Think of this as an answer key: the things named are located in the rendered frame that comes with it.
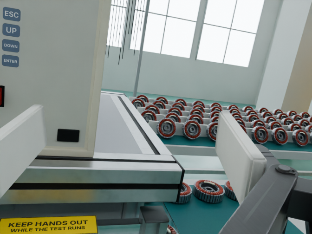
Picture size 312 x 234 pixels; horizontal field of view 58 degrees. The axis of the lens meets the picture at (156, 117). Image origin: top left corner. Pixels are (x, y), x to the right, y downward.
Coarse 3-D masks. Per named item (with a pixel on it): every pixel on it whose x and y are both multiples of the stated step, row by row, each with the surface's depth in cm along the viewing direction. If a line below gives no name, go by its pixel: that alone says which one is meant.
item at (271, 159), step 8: (256, 144) 16; (264, 152) 15; (272, 160) 14; (296, 184) 12; (304, 184) 12; (296, 192) 12; (304, 192) 12; (296, 200) 12; (304, 200) 12; (288, 208) 12; (296, 208) 12; (304, 208) 12; (288, 216) 12; (296, 216) 12; (304, 216) 12
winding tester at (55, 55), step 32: (0, 0) 27; (32, 0) 27; (64, 0) 28; (96, 0) 29; (0, 32) 27; (32, 32) 28; (64, 32) 29; (96, 32) 30; (0, 64) 28; (32, 64) 29; (64, 64) 30; (96, 64) 31; (32, 96) 30; (64, 96) 31; (96, 96) 32; (64, 128) 32; (96, 128) 33
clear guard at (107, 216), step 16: (0, 208) 30; (16, 208) 30; (32, 208) 31; (48, 208) 31; (64, 208) 32; (80, 208) 32; (96, 208) 32; (112, 208) 33; (128, 208) 33; (144, 208) 34; (160, 208) 35; (112, 224) 30; (128, 224) 31; (144, 224) 31; (160, 224) 32
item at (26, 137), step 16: (32, 112) 18; (0, 128) 15; (16, 128) 15; (32, 128) 17; (0, 144) 14; (16, 144) 15; (32, 144) 18; (0, 160) 14; (16, 160) 15; (32, 160) 18; (0, 176) 14; (16, 176) 16; (0, 192) 14
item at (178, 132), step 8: (168, 104) 209; (208, 104) 235; (160, 112) 192; (184, 112) 197; (208, 112) 220; (232, 112) 226; (240, 112) 228; (184, 120) 182; (208, 120) 187; (280, 120) 222; (152, 128) 161; (176, 128) 165; (248, 128) 180; (304, 128) 212; (288, 136) 190
